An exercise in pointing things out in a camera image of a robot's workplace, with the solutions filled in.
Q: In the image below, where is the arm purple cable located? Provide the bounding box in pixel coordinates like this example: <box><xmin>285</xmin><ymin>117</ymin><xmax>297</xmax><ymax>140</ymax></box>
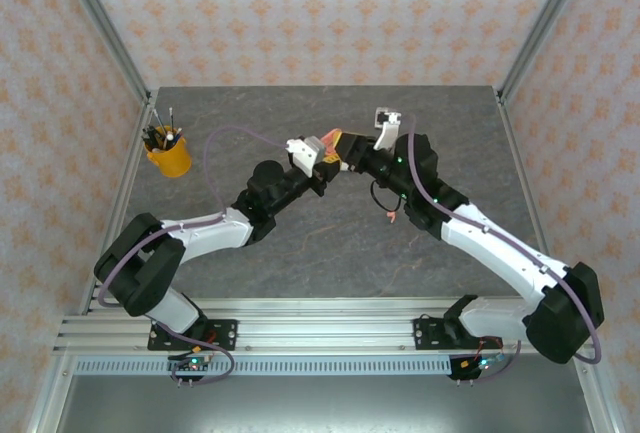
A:
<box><xmin>404</xmin><ymin>113</ymin><xmax>603</xmax><ymax>384</ymax></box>
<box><xmin>96</xmin><ymin>124</ymin><xmax>296</xmax><ymax>388</ymax></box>

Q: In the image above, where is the aluminium side rail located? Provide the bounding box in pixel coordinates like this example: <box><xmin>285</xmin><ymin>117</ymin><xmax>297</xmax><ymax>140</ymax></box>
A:
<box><xmin>494</xmin><ymin>90</ymin><xmax>571</xmax><ymax>312</ymax></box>
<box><xmin>88</xmin><ymin>102</ymin><xmax>157</xmax><ymax>314</ymax></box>

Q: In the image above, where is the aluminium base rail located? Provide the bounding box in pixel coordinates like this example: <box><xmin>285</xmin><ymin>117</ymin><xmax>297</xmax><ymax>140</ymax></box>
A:
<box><xmin>52</xmin><ymin>296</ymin><xmax>596</xmax><ymax>357</ymax></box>

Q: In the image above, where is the aluminium frame post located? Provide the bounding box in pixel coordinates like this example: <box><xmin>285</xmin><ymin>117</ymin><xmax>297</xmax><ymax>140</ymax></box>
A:
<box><xmin>497</xmin><ymin>0</ymin><xmax>589</xmax><ymax>104</ymax></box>
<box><xmin>52</xmin><ymin>0</ymin><xmax>154</xmax><ymax>107</ymax></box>

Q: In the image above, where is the thin black camera cable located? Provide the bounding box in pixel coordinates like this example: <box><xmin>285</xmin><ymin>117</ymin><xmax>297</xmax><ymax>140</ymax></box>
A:
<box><xmin>369</xmin><ymin>178</ymin><xmax>402</xmax><ymax>213</ymax></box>

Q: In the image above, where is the grey slotted cable duct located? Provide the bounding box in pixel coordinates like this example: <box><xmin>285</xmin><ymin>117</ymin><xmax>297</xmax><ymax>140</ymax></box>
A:
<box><xmin>73</xmin><ymin>356</ymin><xmax>454</xmax><ymax>378</ymax></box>

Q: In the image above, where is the orange pen cup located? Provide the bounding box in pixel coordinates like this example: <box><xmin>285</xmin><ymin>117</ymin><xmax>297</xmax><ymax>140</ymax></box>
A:
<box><xmin>143</xmin><ymin>125</ymin><xmax>194</xmax><ymax>178</ymax></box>

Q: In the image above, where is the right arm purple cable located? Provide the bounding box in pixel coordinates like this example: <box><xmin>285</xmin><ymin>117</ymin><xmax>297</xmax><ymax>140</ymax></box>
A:
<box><xmin>404</xmin><ymin>113</ymin><xmax>603</xmax><ymax>384</ymax></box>

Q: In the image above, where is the grey metal sheet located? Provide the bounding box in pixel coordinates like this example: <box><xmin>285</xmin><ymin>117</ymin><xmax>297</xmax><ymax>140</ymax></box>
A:
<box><xmin>49</xmin><ymin>375</ymin><xmax>596</xmax><ymax>433</ymax></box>

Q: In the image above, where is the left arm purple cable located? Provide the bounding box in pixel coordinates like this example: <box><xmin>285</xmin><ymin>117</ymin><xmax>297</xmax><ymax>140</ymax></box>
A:
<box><xmin>96</xmin><ymin>124</ymin><xmax>296</xmax><ymax>388</ymax></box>

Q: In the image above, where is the small controller circuit board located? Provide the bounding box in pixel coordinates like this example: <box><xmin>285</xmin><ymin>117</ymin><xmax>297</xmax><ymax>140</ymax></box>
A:
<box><xmin>462</xmin><ymin>352</ymin><xmax>506</xmax><ymax>374</ymax></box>
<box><xmin>167</xmin><ymin>355</ymin><xmax>211</xmax><ymax>377</ymax></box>

